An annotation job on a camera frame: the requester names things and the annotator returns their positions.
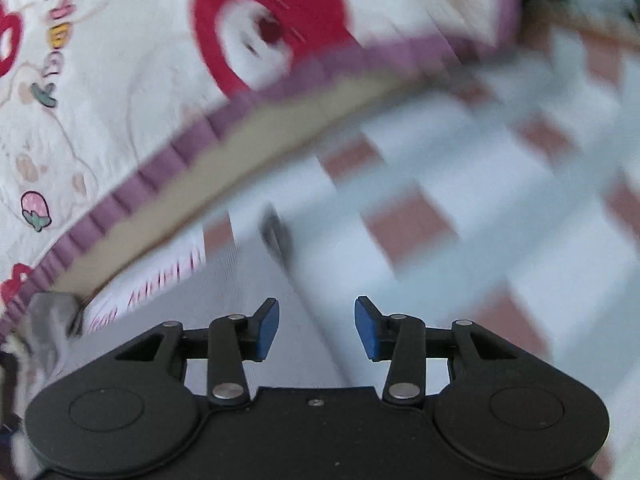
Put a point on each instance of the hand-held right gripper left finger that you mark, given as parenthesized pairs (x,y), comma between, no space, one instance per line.
(267,330)

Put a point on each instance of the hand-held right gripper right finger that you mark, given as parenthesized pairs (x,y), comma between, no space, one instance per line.
(367,332)

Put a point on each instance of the grey knit garment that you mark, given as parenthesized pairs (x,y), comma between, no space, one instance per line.
(225,285)

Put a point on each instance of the beige bed base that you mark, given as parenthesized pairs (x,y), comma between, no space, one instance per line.
(200,195)

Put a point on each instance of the checkered floor mat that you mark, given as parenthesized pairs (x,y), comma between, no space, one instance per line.
(450,185)

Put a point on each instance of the bear print quilt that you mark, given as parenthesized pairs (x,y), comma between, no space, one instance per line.
(125,60)

